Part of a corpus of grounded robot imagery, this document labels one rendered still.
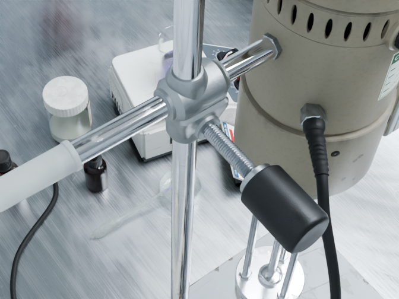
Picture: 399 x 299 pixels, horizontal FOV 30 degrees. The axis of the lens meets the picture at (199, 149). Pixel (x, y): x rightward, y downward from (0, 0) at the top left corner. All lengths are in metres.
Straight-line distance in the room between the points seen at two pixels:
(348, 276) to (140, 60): 0.39
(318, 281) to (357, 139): 0.47
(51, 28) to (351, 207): 0.53
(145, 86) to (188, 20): 0.63
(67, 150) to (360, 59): 0.16
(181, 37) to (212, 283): 0.58
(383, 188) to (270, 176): 0.66
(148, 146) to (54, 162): 0.61
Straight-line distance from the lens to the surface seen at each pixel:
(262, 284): 0.73
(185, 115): 0.39
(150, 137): 0.96
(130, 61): 1.01
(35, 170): 0.37
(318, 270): 0.93
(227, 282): 0.91
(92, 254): 0.94
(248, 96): 0.48
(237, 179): 0.98
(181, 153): 0.43
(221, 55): 1.06
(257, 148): 0.50
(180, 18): 0.35
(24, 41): 1.18
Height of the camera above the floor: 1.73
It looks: 54 degrees down
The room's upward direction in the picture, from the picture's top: 3 degrees clockwise
